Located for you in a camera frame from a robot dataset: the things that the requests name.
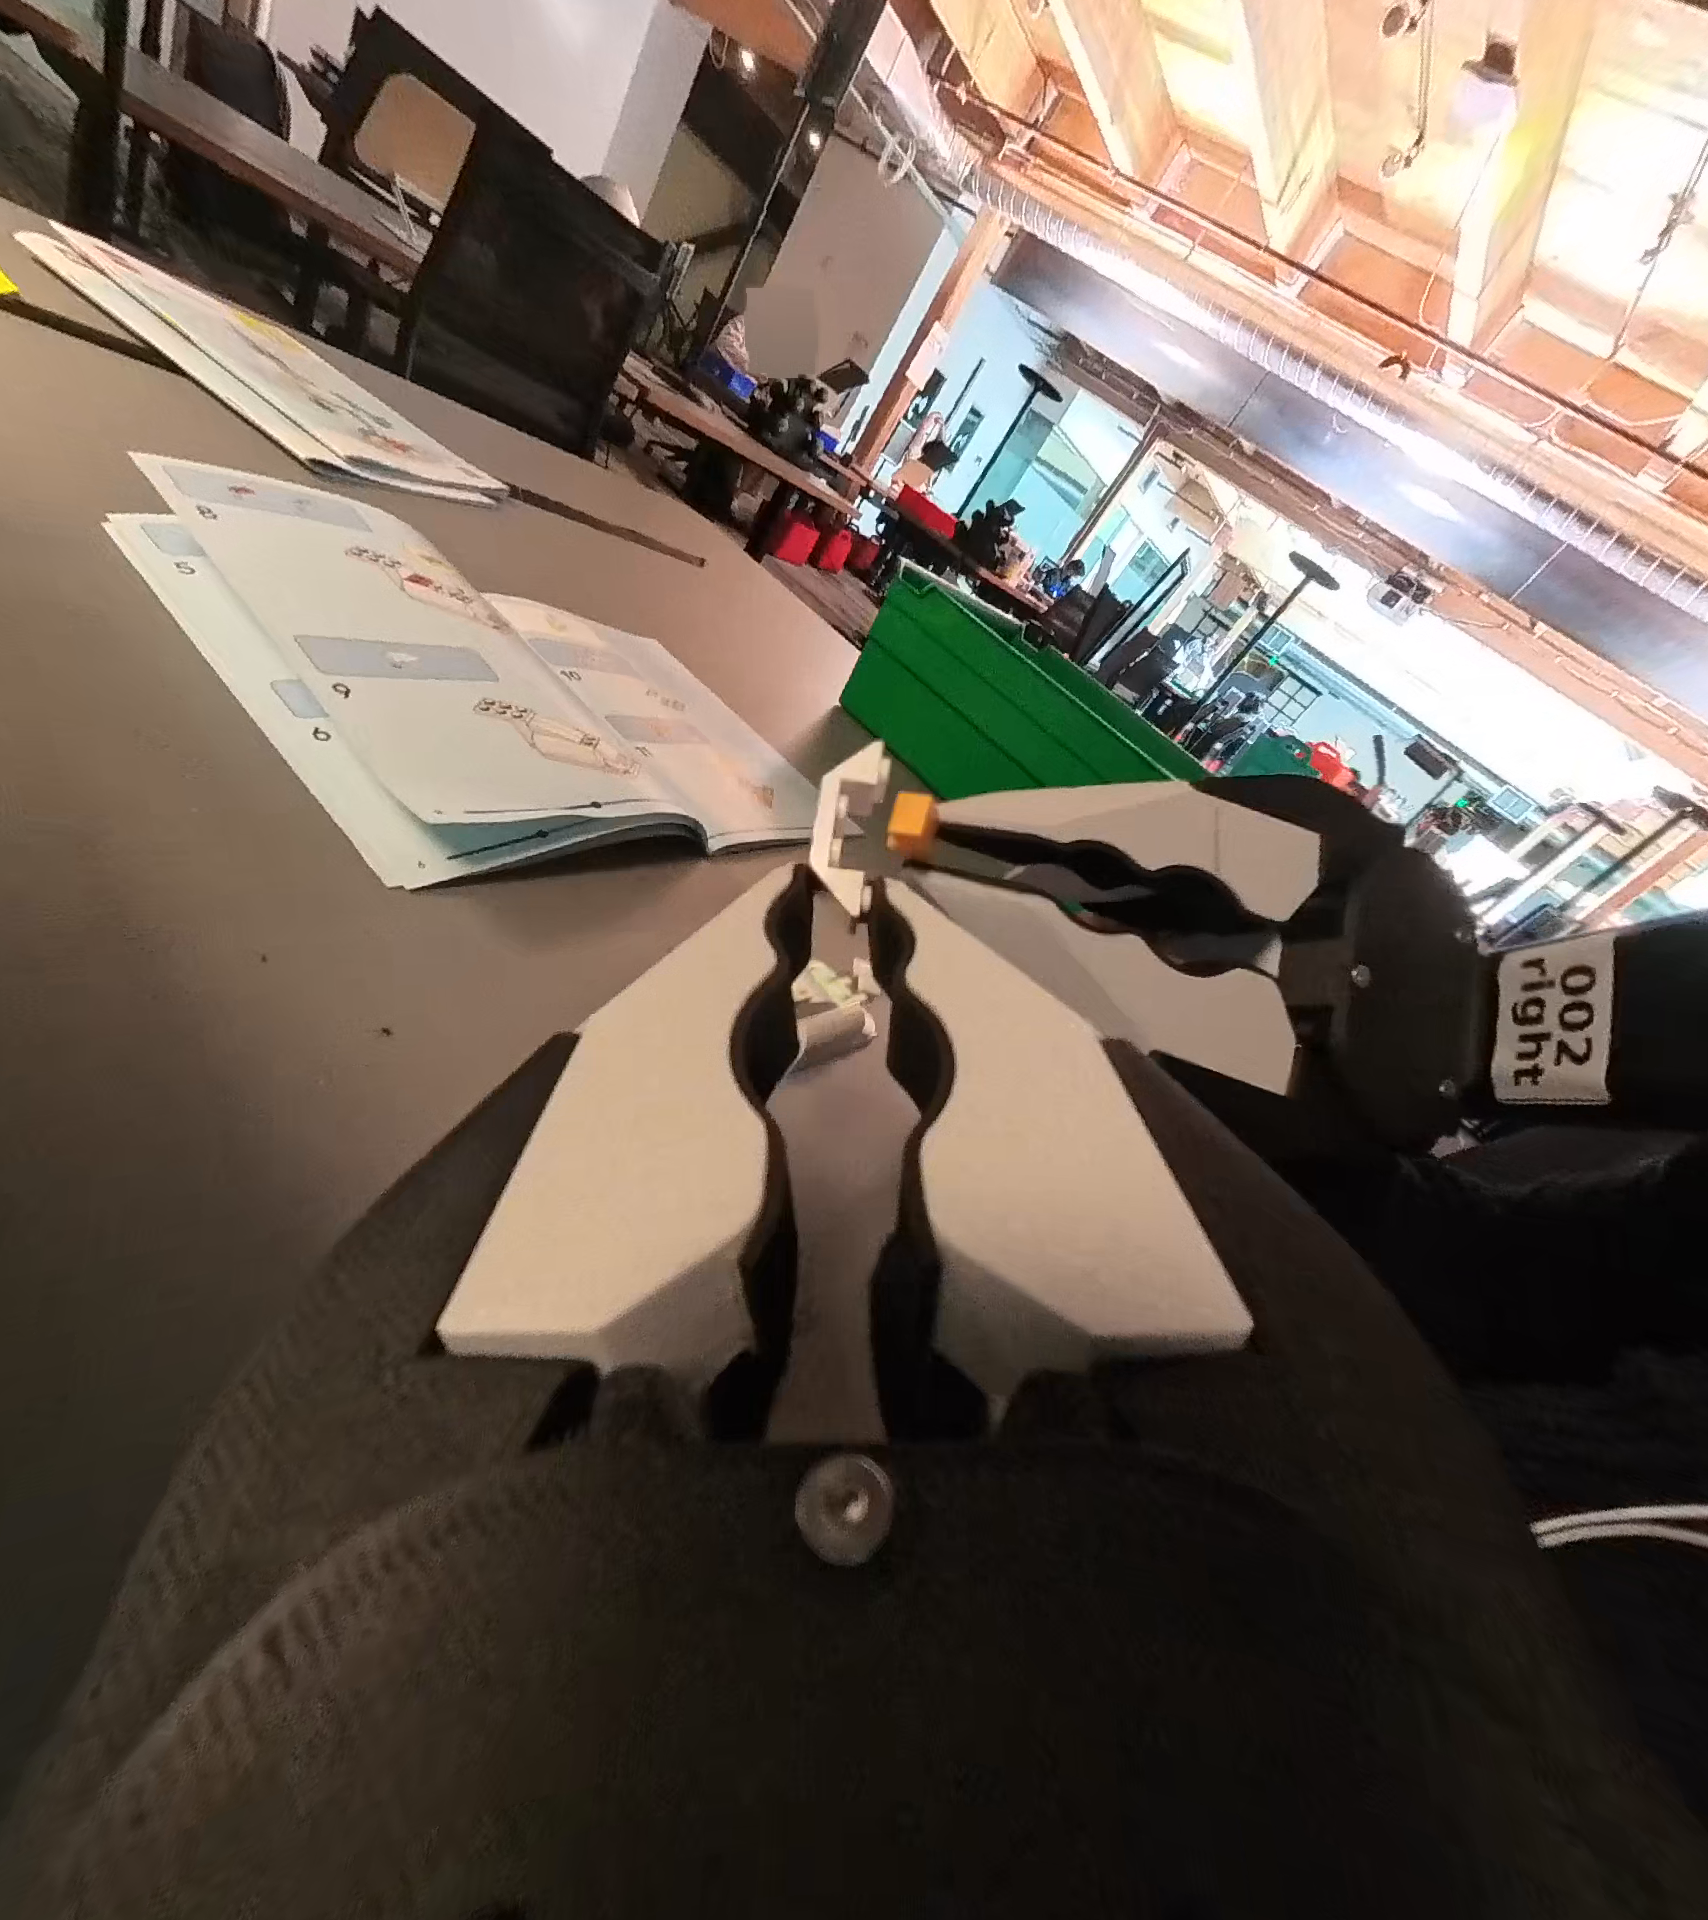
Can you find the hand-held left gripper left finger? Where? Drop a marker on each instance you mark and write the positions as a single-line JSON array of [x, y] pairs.
[[614, 1201]]

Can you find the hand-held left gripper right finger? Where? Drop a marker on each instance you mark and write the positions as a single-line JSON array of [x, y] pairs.
[[1081, 1201]]

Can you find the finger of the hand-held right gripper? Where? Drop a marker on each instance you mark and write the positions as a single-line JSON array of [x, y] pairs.
[[1126, 825], [1216, 1021]]

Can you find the small white bricks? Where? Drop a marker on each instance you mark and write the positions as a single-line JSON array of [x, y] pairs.
[[833, 1021]]

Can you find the white lego assembly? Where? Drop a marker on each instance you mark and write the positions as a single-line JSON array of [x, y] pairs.
[[840, 825]]

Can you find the green plastic bin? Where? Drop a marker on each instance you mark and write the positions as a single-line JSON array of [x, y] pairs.
[[989, 704]]

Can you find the black floor lamp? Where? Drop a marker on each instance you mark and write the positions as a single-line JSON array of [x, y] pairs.
[[1043, 385], [1306, 567]]

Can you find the red storage bin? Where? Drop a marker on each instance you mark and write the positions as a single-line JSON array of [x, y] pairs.
[[843, 553], [796, 537]]

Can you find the person's black sweater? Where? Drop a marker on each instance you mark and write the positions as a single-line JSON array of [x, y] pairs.
[[1620, 1349]]

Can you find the open instruction booklet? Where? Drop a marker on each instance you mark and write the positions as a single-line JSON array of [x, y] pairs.
[[420, 704]]

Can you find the black office chair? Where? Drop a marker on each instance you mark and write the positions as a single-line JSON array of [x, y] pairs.
[[540, 300]]

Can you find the closed instruction booklet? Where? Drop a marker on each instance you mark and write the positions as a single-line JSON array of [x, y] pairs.
[[270, 376]]

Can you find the long wooden table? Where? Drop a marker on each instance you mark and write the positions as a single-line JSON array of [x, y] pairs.
[[270, 165]]

